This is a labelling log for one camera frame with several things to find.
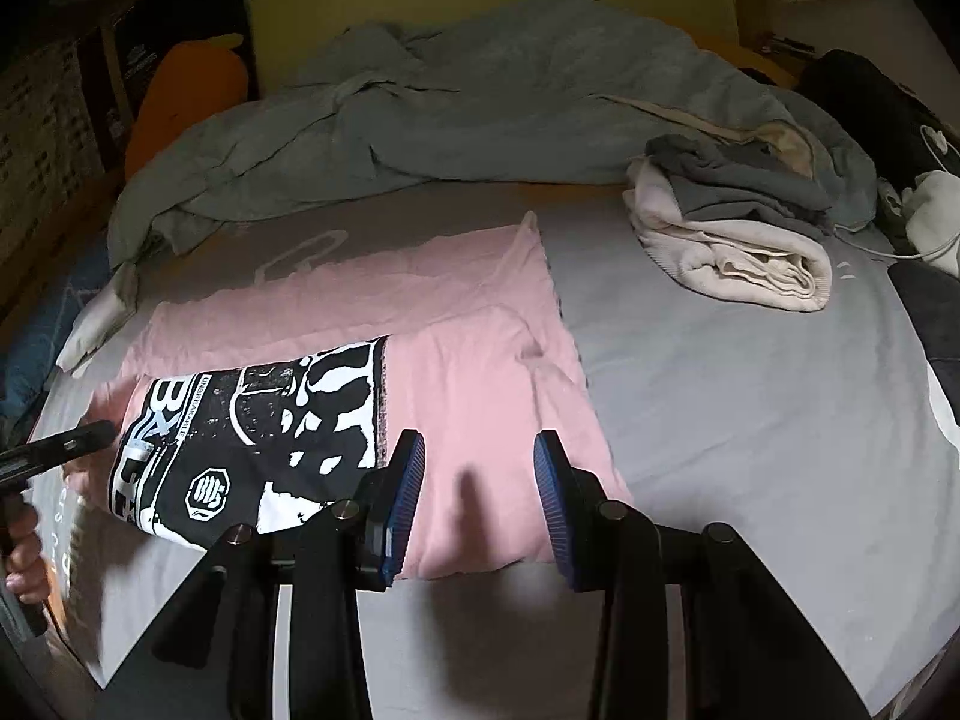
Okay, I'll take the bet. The pink printed t-shirt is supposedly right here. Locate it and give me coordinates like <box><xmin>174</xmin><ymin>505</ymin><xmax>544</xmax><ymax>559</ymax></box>
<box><xmin>64</xmin><ymin>211</ymin><xmax>635</xmax><ymax>582</ymax></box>

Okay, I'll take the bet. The white folded cloth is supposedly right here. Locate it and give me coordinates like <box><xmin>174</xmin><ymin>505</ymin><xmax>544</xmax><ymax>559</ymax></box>
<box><xmin>58</xmin><ymin>262</ymin><xmax>140</xmax><ymax>372</ymax></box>

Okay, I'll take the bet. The dark grey folded garment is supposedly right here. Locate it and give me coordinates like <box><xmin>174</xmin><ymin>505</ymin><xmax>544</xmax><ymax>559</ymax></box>
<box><xmin>645</xmin><ymin>133</ymin><xmax>833</xmax><ymax>235</ymax></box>

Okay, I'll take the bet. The cream knit sweater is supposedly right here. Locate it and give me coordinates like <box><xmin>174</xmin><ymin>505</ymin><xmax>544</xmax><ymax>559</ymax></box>
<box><xmin>622</xmin><ymin>157</ymin><xmax>835</xmax><ymax>314</ymax></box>

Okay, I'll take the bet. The white hoodie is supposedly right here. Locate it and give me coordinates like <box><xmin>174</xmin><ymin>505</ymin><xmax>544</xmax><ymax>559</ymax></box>
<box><xmin>877</xmin><ymin>169</ymin><xmax>960</xmax><ymax>278</ymax></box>

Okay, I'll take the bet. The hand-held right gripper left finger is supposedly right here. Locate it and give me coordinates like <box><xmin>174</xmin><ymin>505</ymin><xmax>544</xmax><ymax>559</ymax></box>
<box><xmin>101</xmin><ymin>429</ymin><xmax>428</xmax><ymax>720</ymax></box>

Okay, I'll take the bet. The black jacket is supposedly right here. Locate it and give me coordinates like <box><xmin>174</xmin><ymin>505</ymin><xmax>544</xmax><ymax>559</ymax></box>
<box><xmin>799</xmin><ymin>49</ymin><xmax>960</xmax><ymax>196</ymax></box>

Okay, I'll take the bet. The grey printed bed sheet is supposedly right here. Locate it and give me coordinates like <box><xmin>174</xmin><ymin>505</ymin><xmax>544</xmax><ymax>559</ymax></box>
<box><xmin>22</xmin><ymin>180</ymin><xmax>960</xmax><ymax>720</ymax></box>

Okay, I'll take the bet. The blue pillow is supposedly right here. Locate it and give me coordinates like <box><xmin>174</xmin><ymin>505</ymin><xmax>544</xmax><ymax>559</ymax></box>
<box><xmin>0</xmin><ymin>240</ymin><xmax>113</xmax><ymax>421</ymax></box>

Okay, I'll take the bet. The orange yellow blanket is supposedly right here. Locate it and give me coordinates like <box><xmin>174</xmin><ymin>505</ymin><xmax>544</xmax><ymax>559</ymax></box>
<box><xmin>660</xmin><ymin>11</ymin><xmax>796</xmax><ymax>87</ymax></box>

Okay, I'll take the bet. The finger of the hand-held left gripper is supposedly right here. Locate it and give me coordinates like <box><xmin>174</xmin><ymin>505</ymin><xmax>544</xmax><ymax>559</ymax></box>
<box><xmin>0</xmin><ymin>420</ymin><xmax>118</xmax><ymax>482</ymax></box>

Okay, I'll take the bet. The white cable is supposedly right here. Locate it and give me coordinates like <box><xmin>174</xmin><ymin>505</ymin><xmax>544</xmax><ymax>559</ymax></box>
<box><xmin>829</xmin><ymin>217</ymin><xmax>960</xmax><ymax>261</ymax></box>

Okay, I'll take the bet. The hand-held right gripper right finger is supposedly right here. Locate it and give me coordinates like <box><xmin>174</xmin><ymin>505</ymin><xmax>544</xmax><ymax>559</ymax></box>
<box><xmin>532</xmin><ymin>430</ymin><xmax>875</xmax><ymax>720</ymax></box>

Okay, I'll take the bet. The grey quilt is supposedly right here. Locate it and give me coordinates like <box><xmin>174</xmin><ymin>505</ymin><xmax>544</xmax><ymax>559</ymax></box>
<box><xmin>107</xmin><ymin>0</ymin><xmax>878</xmax><ymax>275</ymax></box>

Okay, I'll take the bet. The person's left hand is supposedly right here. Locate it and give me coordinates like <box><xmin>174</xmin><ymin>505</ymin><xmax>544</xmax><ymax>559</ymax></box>
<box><xmin>4</xmin><ymin>506</ymin><xmax>55</xmax><ymax>607</ymax></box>

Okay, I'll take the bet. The person's leg in grey pants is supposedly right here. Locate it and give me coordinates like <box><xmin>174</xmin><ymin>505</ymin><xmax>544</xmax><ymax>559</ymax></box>
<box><xmin>889</xmin><ymin>262</ymin><xmax>960</xmax><ymax>383</ymax></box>

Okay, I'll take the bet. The orange carrot plush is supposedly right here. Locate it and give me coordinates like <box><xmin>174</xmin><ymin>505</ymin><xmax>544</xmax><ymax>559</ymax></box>
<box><xmin>124</xmin><ymin>34</ymin><xmax>250</xmax><ymax>181</ymax></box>

